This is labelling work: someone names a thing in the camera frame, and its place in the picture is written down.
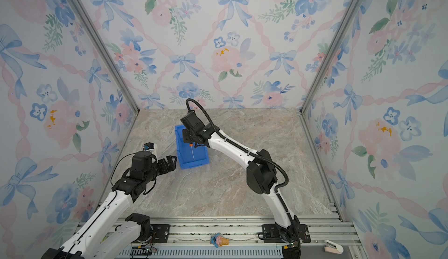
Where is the orange black screwdriver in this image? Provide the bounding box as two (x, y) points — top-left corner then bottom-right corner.
(190, 143), (194, 159)

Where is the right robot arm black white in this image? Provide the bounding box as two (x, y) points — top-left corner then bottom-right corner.
(180, 111), (300, 243)

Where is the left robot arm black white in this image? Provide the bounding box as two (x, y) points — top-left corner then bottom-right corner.
(42, 150), (177, 259)

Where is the blue plastic bin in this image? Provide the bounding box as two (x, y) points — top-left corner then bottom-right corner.
(175, 125), (210, 170)

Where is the ice cream cone toy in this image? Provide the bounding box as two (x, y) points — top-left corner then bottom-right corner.
(210, 233), (230, 248)

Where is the white pink stapler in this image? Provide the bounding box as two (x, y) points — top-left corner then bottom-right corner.
(324, 240), (344, 255)

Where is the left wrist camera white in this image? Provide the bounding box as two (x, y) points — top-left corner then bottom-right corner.
(143, 142), (155, 151)

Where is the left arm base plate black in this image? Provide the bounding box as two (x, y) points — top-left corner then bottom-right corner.
(137, 224), (171, 244)

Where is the aluminium rail frame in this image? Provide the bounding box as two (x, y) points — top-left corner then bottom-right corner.
(66, 202), (366, 259)

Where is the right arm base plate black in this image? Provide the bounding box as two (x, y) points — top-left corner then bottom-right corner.
(259, 224), (312, 245)

